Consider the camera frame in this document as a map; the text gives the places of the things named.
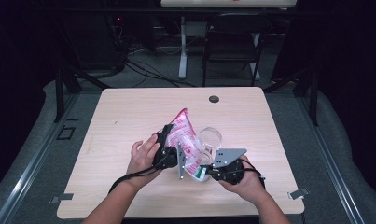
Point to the pink and white snack bag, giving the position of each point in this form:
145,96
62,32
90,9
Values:
185,140

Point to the white background desk top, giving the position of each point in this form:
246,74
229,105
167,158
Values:
226,3

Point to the aluminium floor rail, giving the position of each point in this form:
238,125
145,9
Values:
30,174
331,168

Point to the black folding chair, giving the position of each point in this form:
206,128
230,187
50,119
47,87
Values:
235,34

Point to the dark round table grommet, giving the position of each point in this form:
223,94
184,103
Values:
214,99

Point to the black metal stand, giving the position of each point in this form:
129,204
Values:
59,93
313,93

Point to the person's right hand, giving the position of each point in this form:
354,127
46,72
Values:
246,186

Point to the person's left hand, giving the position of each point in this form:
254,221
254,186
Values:
142,161

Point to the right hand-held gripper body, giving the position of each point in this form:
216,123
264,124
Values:
229,168

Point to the clear glass jar with lid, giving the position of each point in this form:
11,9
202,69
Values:
211,140

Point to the grey tape piece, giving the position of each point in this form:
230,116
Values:
298,193
62,197

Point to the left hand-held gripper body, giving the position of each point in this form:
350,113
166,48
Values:
168,157

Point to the dark equipment with red light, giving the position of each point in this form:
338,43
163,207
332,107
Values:
118,34

